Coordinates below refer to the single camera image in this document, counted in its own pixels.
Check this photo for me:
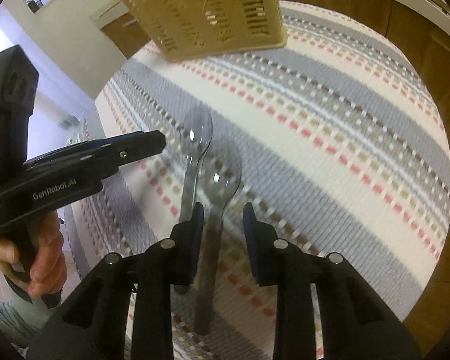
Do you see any clear plastic spoon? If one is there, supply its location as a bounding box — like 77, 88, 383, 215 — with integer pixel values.
193, 146, 242, 336
178, 106, 213, 222

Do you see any left hand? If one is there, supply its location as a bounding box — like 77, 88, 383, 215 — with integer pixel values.
0, 210, 69, 305

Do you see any striped woven table mat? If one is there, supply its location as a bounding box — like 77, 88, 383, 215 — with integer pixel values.
61, 0, 450, 360

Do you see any beige plastic utensil basket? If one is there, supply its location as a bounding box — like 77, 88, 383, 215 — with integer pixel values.
122, 0, 288, 63

